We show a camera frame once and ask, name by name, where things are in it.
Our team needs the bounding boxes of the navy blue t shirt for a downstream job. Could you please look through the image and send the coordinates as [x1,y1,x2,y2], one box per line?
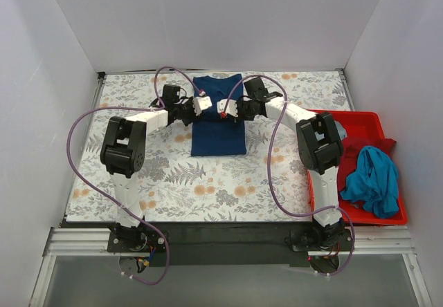
[191,74,246,157]

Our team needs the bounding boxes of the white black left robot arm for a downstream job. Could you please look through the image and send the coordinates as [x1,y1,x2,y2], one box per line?
[100,84,197,252]

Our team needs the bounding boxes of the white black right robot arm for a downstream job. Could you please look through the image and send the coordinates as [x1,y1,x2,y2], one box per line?
[220,75,345,250]

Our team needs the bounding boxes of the floral patterned table mat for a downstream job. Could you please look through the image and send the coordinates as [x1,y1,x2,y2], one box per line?
[64,71,356,223]

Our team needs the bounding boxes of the grey t shirt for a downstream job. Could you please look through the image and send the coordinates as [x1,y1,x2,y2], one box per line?
[335,121,347,140]

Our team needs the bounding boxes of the red t shirt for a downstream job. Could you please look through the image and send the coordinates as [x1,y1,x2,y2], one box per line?
[337,136,397,192]

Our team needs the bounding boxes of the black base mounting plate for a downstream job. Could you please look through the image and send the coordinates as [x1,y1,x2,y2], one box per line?
[107,221,352,267]

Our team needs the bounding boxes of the teal blue t shirt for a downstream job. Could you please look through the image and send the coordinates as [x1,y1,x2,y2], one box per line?
[340,146,399,219]

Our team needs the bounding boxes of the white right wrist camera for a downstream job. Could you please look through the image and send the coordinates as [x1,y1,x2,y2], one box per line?
[216,99,238,119]

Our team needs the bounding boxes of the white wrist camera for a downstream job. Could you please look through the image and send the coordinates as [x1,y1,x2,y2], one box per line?
[216,99,238,119]
[192,91,213,116]

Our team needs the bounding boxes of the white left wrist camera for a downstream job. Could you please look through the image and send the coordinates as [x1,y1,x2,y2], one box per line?
[192,91,213,116]

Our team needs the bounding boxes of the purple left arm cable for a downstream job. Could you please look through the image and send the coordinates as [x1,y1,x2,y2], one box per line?
[66,66,206,286]

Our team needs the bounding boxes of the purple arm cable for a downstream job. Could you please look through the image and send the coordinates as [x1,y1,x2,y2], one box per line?
[223,75,356,277]
[66,66,206,286]

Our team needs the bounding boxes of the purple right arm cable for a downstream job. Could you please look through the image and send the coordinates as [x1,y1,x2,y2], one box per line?
[223,75,356,277]

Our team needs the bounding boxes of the aluminium frame rail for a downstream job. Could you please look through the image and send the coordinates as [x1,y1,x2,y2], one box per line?
[29,226,115,307]

